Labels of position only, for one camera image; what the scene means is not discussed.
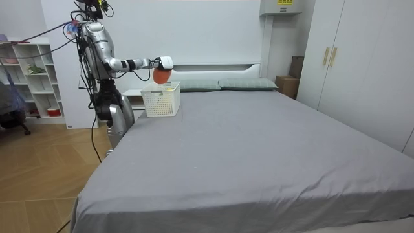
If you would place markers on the robot body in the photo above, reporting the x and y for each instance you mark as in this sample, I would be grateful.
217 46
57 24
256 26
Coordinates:
97 48

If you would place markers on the white open shelf unit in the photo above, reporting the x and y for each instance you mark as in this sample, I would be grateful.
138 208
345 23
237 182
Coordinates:
42 87

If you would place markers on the orange soft toy fruit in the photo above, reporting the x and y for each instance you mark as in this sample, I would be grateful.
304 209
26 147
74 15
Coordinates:
161 76

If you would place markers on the white perforated plastic basket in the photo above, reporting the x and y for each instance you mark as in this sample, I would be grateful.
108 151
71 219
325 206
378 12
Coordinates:
161 102

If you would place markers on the grey bed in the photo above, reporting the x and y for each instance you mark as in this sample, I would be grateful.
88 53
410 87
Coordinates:
242 149

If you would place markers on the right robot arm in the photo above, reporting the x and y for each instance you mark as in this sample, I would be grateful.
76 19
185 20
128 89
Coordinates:
112 63

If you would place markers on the robot legs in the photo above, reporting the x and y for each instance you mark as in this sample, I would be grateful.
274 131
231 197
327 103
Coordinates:
117 119

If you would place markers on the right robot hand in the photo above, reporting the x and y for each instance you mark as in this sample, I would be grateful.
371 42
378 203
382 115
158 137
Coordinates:
166 62

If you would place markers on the white wardrobe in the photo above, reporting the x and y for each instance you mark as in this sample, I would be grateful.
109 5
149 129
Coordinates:
362 64

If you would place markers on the grey-green pillow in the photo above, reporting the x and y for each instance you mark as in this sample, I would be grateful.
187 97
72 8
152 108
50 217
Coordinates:
247 83
200 85

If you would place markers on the pink bowl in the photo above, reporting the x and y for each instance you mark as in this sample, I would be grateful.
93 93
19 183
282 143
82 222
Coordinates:
11 60

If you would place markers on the grey wall box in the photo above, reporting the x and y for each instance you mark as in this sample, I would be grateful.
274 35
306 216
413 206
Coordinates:
278 8

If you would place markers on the green plant decoration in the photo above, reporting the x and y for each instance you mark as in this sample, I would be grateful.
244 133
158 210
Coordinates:
35 69

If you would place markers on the white nightstand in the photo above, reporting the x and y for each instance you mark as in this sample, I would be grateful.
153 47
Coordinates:
134 97

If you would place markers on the red bowl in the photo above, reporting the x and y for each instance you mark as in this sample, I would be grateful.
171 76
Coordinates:
54 112

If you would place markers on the brown cardboard box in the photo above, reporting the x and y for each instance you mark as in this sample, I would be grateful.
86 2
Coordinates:
287 85

